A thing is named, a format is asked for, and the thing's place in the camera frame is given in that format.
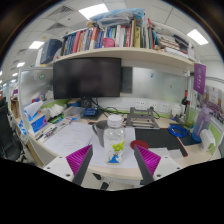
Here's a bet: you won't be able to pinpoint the ceiling lights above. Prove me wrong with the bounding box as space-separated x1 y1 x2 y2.
0 3 210 84

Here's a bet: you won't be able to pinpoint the purple translucent drink bottle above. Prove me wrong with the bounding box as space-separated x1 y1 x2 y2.
191 106 212 143

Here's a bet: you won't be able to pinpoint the black computer monitor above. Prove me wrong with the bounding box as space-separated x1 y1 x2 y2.
52 57 122 108

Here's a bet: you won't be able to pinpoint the grey metal laptop stand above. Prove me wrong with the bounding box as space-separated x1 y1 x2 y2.
125 106 161 130

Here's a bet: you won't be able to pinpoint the white jar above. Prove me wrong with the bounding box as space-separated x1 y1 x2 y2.
171 103 183 118

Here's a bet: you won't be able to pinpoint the large blank white paper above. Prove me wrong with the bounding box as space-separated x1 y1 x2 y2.
88 125 139 169

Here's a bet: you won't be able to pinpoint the white tissue pack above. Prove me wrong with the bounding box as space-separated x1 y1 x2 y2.
199 128 217 153

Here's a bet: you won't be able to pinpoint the blue circuit board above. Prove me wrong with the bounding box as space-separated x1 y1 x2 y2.
82 107 99 118

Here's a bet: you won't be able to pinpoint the clear plastic water bottle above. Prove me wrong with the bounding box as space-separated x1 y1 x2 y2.
103 114 126 165

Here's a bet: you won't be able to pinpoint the black desk mat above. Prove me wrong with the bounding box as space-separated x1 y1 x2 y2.
134 127 189 158

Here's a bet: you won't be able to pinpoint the white tissue packs bundle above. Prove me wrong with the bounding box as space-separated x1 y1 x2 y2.
49 103 65 118

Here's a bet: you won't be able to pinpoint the clear plastic box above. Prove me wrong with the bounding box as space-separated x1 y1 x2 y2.
63 105 86 121

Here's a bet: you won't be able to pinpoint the black office chair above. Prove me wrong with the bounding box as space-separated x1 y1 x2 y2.
0 97 23 163

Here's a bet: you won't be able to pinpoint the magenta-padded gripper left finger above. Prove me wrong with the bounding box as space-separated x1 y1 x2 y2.
43 143 94 187

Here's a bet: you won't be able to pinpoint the coiled blue cable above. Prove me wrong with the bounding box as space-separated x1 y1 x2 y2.
167 123 188 138

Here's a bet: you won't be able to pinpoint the shelf unit with books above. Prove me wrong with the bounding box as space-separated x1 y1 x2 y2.
34 8 198 73

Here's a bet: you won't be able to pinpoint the white paper with handwriting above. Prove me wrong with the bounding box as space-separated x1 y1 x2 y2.
43 121 96 158

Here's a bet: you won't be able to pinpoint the purple hanging banner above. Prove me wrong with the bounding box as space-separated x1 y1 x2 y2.
193 62 207 96

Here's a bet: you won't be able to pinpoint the white wall socket row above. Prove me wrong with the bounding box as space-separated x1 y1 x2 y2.
134 99 171 114

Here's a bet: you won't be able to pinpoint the blue tissue box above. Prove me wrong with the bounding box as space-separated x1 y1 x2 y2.
22 100 48 134

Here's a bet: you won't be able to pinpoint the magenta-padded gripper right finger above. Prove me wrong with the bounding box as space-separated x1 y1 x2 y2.
133 144 183 186

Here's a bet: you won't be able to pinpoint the small white paper sheet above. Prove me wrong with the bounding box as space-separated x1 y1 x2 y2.
149 147 184 161

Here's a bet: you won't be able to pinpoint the black cables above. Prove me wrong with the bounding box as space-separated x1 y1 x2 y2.
89 98 131 116

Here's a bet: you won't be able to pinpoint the dark blue pad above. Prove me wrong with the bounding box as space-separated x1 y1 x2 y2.
179 131 203 147

